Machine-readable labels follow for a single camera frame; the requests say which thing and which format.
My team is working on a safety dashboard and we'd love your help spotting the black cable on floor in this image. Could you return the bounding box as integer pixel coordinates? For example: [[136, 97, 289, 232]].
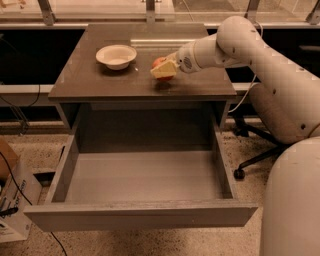
[[0, 151, 69, 256]]

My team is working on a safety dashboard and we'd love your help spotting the white ceramic bowl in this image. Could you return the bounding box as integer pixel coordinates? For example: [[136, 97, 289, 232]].
[[96, 45, 137, 71]]

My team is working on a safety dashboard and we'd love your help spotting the open grey top drawer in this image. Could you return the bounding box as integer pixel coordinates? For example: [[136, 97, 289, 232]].
[[24, 104, 257, 232]]

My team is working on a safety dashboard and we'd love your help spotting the white cable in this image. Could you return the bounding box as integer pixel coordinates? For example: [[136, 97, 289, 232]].
[[227, 20, 264, 114]]

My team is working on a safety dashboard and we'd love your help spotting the red apple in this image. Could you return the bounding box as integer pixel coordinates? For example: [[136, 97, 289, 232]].
[[152, 57, 173, 81]]

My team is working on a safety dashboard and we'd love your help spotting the grey cabinet counter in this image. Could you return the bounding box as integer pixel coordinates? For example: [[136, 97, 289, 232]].
[[48, 22, 237, 134]]

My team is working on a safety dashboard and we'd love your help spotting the brown cardboard box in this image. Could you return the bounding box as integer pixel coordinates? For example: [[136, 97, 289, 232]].
[[0, 139, 19, 182]]

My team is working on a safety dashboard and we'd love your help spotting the white cardboard box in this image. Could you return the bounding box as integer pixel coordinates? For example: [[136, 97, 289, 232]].
[[0, 160, 42, 243]]

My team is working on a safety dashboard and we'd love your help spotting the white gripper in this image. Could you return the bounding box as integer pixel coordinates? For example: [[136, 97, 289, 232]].
[[150, 41, 202, 79]]

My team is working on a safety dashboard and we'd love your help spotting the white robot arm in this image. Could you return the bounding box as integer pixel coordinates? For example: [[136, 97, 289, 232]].
[[151, 16, 320, 256]]

